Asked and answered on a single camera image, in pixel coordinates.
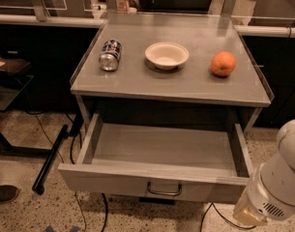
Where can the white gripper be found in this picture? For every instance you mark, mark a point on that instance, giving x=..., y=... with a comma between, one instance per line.
x=262, y=199

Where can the grey top drawer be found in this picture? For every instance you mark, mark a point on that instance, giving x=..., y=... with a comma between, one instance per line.
x=211, y=165

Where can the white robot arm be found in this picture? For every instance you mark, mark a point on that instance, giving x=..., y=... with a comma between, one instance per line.
x=286, y=147

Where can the grey drawer cabinet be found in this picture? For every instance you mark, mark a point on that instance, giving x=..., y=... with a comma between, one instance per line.
x=202, y=36

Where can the orange fruit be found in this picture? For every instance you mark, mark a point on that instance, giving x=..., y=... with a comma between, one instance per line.
x=223, y=64

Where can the white paper bowl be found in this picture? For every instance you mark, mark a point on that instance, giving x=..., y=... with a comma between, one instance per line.
x=167, y=56

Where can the blue soda can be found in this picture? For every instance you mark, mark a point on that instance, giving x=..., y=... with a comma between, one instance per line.
x=110, y=55

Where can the black metal stand leg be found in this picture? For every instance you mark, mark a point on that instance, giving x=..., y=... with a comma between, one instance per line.
x=38, y=186

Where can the dark brown shoe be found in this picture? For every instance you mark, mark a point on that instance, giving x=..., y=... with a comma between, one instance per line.
x=8, y=193

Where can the black side table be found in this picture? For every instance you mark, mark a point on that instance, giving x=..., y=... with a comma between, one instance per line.
x=13, y=79

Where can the black top drawer handle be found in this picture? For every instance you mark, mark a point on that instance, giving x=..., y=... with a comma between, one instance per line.
x=174, y=193

